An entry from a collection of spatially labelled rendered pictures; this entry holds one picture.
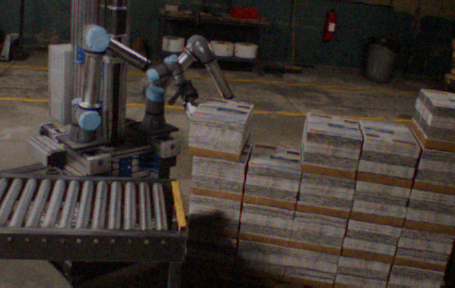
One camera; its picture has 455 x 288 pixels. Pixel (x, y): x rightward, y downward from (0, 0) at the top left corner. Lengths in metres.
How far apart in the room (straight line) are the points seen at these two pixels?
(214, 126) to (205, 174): 0.28
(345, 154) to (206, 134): 0.73
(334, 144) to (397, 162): 0.34
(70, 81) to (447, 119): 2.15
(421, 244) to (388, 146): 0.60
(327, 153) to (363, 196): 0.31
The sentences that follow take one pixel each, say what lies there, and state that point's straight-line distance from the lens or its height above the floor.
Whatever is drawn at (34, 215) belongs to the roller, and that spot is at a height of 0.80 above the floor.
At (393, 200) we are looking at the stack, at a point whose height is 0.75.
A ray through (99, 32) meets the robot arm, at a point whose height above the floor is 1.44.
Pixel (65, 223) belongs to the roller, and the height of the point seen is 0.80.
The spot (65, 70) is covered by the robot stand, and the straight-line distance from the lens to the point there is 3.26.
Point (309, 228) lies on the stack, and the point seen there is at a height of 0.51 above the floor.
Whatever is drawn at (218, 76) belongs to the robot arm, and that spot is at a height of 1.15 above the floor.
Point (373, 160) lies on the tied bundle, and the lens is 2.76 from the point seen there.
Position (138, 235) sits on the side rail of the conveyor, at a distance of 2.08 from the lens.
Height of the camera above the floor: 1.86
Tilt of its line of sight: 20 degrees down
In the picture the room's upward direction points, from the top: 6 degrees clockwise
